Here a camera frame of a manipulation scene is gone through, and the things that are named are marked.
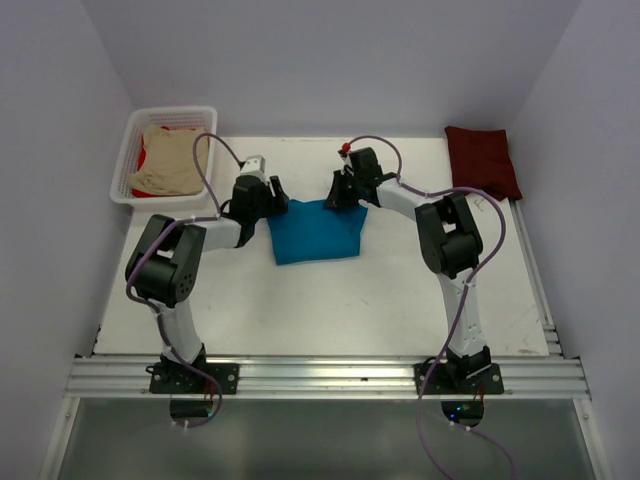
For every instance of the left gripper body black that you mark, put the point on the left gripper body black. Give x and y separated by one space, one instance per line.
262 209

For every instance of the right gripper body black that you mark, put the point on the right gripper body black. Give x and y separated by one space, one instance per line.
359 182

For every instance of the blue t shirt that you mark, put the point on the blue t shirt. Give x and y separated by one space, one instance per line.
308 233

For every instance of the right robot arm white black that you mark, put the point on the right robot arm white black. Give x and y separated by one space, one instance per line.
450 245

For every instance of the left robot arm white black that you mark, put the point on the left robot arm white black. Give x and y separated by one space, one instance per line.
162 272

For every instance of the beige t shirt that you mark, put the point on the beige t shirt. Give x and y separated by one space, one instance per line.
170 152

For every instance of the folded dark red t shirt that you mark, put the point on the folded dark red t shirt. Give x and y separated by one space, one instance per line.
480 159

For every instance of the red t shirt in basket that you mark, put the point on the red t shirt in basket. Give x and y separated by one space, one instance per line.
144 182

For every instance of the white plastic basket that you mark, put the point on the white plastic basket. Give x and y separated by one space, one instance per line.
173 117

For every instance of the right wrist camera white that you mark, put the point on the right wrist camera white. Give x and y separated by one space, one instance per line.
344 152

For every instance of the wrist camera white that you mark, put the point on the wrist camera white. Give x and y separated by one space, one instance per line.
254 166
344 152

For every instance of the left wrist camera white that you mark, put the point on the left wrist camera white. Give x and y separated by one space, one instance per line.
254 166

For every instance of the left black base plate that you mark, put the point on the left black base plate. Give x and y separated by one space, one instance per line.
171 378

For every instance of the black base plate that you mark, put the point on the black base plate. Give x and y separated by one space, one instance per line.
488 381
171 378

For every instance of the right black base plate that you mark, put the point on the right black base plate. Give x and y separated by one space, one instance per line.
488 381

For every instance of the aluminium mounting rail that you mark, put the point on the aluminium mounting rail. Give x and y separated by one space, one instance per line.
334 378

